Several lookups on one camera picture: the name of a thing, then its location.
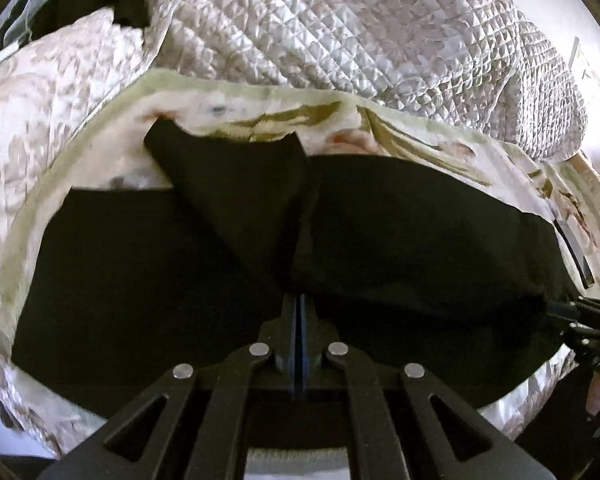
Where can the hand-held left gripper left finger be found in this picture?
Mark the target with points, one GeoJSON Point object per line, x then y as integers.
{"type": "Point", "coordinates": [291, 340]}

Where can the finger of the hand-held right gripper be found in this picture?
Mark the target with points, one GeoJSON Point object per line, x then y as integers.
{"type": "Point", "coordinates": [570, 324]}
{"type": "Point", "coordinates": [567, 307]}

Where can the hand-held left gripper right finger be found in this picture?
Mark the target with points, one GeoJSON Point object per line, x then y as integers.
{"type": "Point", "coordinates": [304, 340]}

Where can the black pants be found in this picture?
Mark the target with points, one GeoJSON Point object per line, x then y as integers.
{"type": "Point", "coordinates": [130, 285]}

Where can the black flat object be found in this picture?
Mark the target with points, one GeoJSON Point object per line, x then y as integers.
{"type": "Point", "coordinates": [575, 255]}

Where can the floral fleece blanket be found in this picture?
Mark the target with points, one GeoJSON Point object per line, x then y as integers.
{"type": "Point", "coordinates": [330, 120]}

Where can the quilted floral bedspread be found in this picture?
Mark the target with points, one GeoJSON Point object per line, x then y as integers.
{"type": "Point", "coordinates": [355, 25]}

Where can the dark cloth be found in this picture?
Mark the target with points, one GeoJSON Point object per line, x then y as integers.
{"type": "Point", "coordinates": [125, 0]}

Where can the sheer pale cloth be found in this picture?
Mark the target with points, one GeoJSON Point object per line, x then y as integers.
{"type": "Point", "coordinates": [22, 20]}

